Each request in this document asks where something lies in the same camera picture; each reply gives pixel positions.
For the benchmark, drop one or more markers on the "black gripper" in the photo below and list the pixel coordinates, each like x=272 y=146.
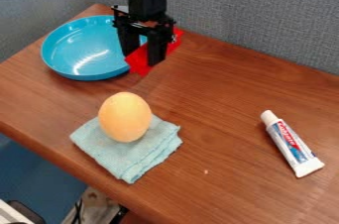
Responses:
x=144 y=18

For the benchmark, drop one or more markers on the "red rectangular block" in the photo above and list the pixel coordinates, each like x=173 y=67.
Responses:
x=137 y=59

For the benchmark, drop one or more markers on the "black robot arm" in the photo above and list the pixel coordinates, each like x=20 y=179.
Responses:
x=144 y=18

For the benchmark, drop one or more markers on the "blue plate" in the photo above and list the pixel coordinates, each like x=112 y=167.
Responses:
x=82 y=50

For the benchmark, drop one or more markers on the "orange egg-shaped object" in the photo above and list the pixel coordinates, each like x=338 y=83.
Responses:
x=125 y=117

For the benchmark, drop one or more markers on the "grey object under table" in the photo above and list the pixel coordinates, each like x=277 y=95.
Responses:
x=100 y=208

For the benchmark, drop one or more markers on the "light blue folded cloth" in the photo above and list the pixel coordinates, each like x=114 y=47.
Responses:
x=129 y=160

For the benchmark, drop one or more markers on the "white toothpaste tube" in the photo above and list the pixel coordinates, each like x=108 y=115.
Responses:
x=301 y=158

